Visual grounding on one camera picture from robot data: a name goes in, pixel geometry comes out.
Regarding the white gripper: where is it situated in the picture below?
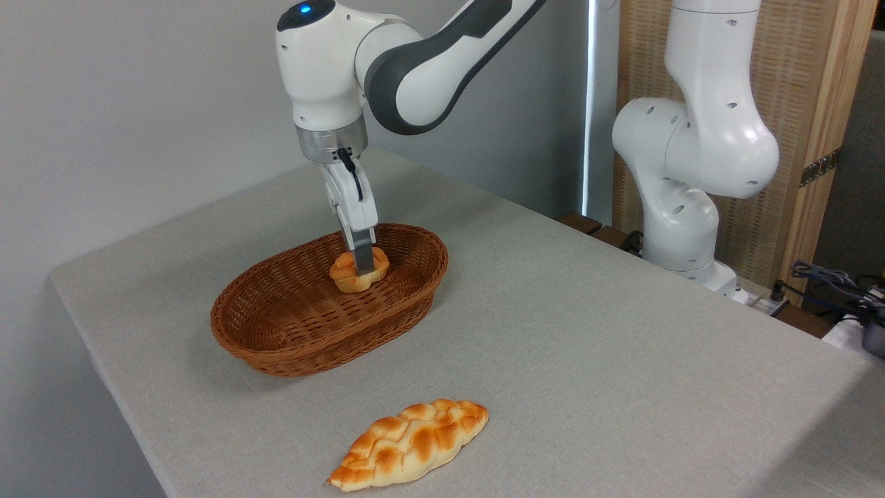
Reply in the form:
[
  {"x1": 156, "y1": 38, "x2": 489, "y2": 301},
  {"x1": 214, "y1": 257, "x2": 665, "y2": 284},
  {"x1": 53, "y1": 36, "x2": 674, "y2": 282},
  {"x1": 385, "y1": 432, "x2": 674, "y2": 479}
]
[{"x1": 322, "y1": 160, "x2": 379, "y2": 275}]

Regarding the small round orange bread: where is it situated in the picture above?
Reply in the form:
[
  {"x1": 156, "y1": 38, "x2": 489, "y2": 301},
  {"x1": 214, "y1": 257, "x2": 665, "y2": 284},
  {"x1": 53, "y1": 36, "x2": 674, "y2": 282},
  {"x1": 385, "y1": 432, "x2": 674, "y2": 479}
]
[{"x1": 329, "y1": 247, "x2": 390, "y2": 293}]

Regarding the long braided bread loaf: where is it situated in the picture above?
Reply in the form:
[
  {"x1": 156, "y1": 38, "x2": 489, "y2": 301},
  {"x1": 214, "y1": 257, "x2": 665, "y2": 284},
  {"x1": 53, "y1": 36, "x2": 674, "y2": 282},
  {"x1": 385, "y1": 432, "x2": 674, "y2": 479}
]
[{"x1": 326, "y1": 398, "x2": 490, "y2": 492}]

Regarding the brown woven wicker basket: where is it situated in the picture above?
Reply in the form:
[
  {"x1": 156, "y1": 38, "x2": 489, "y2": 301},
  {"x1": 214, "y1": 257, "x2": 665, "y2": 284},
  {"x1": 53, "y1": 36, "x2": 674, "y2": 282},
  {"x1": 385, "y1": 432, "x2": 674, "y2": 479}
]
[{"x1": 210, "y1": 223, "x2": 449, "y2": 378}]

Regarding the grey tablecloth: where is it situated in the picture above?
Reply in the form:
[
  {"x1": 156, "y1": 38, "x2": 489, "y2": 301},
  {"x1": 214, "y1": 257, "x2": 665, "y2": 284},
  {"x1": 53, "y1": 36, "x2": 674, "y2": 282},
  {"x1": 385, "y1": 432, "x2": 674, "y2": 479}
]
[{"x1": 48, "y1": 149, "x2": 885, "y2": 498}]

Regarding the metal screen hinge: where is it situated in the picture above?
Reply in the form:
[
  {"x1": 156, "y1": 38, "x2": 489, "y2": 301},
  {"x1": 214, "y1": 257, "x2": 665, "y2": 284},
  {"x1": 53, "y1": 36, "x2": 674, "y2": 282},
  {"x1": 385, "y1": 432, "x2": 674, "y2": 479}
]
[{"x1": 800, "y1": 147, "x2": 842, "y2": 188}]

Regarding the wooden rattan folding screen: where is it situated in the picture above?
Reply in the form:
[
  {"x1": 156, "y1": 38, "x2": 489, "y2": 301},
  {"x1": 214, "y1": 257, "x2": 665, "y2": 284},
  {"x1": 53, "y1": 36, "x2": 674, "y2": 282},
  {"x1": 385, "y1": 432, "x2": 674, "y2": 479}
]
[{"x1": 613, "y1": 0, "x2": 879, "y2": 308}]

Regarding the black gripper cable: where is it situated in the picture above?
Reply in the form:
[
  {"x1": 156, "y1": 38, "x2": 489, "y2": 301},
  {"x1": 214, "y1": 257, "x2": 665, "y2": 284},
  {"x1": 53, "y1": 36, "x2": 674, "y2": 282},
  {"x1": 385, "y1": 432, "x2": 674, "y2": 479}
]
[{"x1": 336, "y1": 147, "x2": 364, "y2": 203}]

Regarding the white vertical frame strip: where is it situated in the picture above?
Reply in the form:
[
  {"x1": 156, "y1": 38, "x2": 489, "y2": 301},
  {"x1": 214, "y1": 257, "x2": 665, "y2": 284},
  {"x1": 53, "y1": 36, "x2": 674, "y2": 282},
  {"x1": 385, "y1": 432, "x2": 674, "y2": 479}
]
[{"x1": 582, "y1": 0, "x2": 597, "y2": 216}]

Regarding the bundle of dark cables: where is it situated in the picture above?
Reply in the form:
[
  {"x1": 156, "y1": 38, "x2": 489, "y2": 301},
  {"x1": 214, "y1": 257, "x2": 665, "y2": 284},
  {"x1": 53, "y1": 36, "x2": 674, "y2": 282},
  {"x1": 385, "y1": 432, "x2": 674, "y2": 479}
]
[{"x1": 790, "y1": 261, "x2": 885, "y2": 326}]

